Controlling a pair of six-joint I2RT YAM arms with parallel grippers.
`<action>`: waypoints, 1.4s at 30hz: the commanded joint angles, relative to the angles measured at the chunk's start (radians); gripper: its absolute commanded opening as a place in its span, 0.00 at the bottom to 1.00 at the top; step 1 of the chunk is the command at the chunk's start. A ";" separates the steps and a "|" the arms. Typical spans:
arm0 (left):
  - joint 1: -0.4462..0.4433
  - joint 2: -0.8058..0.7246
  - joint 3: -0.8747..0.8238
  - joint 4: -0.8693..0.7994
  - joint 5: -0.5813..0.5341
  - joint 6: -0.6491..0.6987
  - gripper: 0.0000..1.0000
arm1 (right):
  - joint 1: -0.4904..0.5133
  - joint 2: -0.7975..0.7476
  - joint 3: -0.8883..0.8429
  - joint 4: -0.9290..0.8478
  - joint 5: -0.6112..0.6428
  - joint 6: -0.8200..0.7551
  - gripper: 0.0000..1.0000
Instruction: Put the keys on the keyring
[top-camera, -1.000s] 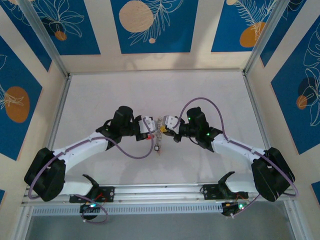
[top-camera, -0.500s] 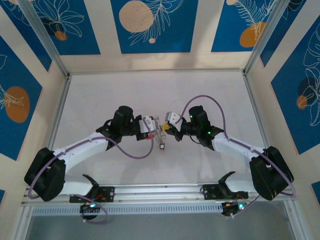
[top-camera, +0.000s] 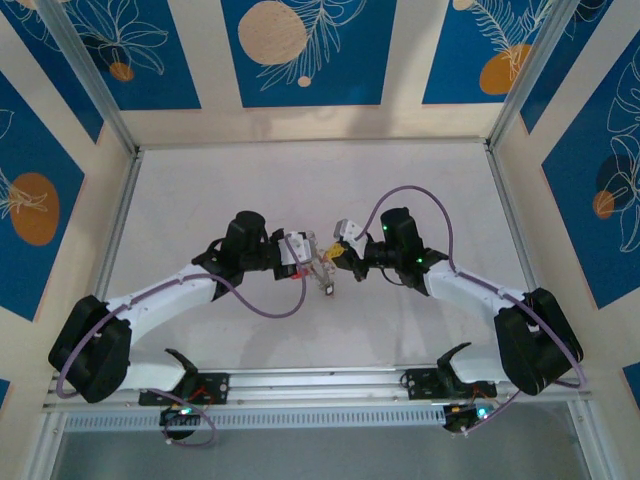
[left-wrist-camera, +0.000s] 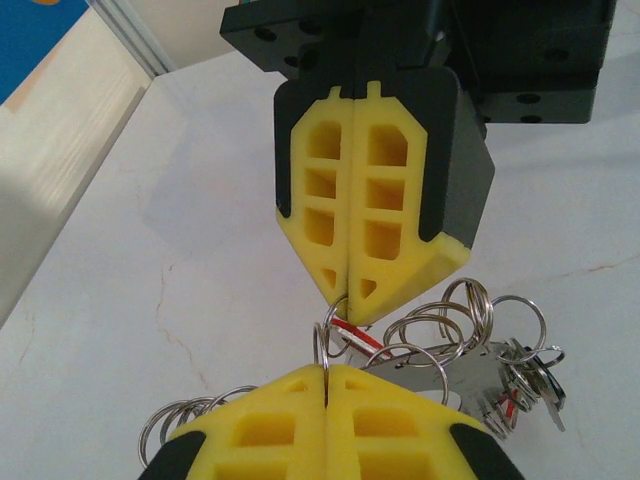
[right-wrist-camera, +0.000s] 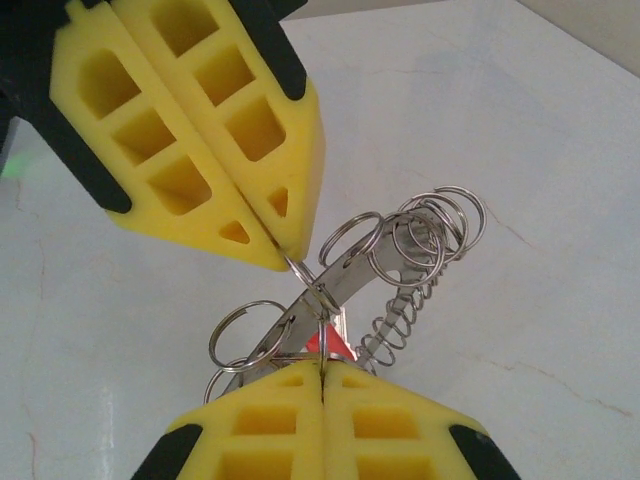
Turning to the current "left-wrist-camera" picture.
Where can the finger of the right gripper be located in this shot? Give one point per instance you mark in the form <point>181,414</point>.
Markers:
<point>440,175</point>
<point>300,150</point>

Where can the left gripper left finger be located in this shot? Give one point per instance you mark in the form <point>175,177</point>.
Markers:
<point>280,420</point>

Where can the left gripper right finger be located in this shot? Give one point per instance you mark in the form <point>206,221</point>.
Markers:
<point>390,415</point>

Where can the metal disc with key rings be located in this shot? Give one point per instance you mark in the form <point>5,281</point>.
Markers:
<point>465,380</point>

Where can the right aluminium frame post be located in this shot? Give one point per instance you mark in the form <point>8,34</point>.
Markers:
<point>135,35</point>

